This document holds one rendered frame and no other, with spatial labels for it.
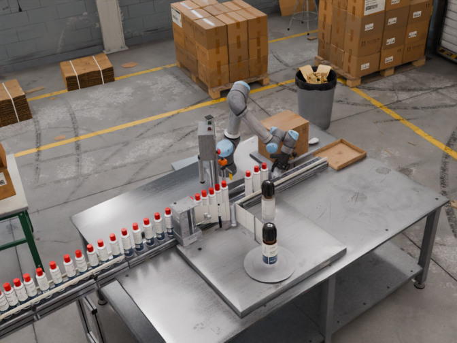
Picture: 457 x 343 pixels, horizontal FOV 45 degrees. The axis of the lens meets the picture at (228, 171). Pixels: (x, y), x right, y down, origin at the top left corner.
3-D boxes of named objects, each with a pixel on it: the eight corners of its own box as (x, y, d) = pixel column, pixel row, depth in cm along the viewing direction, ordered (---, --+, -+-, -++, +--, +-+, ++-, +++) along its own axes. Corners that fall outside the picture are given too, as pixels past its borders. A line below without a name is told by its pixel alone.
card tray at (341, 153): (337, 171, 406) (337, 166, 404) (313, 156, 424) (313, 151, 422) (366, 156, 420) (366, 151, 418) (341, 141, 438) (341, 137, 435)
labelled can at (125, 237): (127, 258, 335) (121, 233, 324) (123, 254, 339) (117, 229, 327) (134, 255, 338) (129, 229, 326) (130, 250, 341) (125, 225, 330)
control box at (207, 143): (200, 161, 345) (197, 135, 334) (200, 146, 359) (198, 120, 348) (216, 160, 345) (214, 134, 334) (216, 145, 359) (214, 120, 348)
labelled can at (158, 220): (159, 243, 346) (155, 217, 334) (155, 238, 349) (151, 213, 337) (166, 239, 348) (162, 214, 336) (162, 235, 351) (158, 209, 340)
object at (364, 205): (185, 369, 278) (185, 366, 277) (69, 219, 381) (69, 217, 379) (449, 201, 373) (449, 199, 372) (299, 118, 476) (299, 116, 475)
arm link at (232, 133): (218, 151, 394) (228, 88, 357) (224, 139, 405) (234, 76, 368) (234, 156, 393) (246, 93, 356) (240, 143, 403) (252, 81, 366)
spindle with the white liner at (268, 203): (267, 225, 353) (266, 188, 336) (258, 218, 359) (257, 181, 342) (278, 220, 357) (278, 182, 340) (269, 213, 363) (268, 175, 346)
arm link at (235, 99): (231, 96, 347) (281, 150, 362) (236, 87, 355) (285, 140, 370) (218, 105, 354) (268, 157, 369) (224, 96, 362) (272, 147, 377)
